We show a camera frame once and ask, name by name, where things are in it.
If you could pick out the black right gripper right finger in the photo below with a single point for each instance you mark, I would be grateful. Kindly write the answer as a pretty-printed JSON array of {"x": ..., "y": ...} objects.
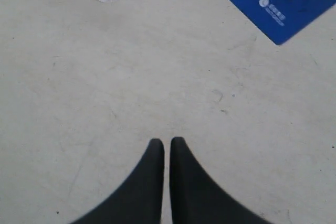
[{"x": 194, "y": 195}]

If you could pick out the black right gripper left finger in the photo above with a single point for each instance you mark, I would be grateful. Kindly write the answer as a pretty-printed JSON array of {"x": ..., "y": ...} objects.
[{"x": 139, "y": 198}]

